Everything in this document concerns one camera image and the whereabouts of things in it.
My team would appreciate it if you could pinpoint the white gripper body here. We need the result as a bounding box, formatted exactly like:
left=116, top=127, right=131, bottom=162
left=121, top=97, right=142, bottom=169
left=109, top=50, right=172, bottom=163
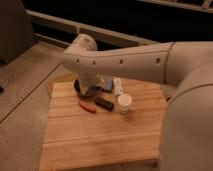
left=78, top=74, right=98, bottom=91

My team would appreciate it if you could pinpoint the white paper cup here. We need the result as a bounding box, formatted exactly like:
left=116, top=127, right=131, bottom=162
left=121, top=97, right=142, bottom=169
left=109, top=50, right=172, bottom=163
left=117, top=93, right=132, bottom=113

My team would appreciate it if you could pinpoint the white remote control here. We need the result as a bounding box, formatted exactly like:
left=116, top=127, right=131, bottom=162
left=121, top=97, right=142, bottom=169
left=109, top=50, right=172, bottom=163
left=113, top=78, right=124, bottom=96

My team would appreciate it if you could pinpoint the blue sponge block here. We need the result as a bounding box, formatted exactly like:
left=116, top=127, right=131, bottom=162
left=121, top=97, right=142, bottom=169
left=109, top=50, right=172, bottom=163
left=102, top=77, right=114, bottom=93

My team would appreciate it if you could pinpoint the dark round bowl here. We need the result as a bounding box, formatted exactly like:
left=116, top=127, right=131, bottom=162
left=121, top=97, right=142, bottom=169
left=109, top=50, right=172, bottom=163
left=74, top=80, right=101, bottom=97

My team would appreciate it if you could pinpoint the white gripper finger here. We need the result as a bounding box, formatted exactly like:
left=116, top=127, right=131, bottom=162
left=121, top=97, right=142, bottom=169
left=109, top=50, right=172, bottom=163
left=86, top=86, right=97, bottom=95
left=97, top=75, right=106, bottom=87

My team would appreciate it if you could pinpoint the white window rail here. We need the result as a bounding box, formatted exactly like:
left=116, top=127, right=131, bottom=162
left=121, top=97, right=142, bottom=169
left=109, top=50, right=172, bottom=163
left=27, top=10, right=156, bottom=47

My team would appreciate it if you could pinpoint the grey cabinet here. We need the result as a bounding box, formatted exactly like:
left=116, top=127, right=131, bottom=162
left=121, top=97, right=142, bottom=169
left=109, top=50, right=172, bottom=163
left=0, top=0, right=37, bottom=64

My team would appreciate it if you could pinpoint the black rectangular block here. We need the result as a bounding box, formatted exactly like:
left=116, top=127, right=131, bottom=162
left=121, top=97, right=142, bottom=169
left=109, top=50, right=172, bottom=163
left=95, top=97, right=114, bottom=111

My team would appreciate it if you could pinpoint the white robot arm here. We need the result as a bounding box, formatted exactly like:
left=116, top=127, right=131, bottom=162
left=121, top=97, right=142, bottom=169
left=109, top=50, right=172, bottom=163
left=63, top=34, right=213, bottom=171

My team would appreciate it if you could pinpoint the wooden cutting board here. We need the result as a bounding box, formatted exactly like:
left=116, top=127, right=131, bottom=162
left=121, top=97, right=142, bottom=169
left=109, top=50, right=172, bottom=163
left=40, top=80, right=167, bottom=171

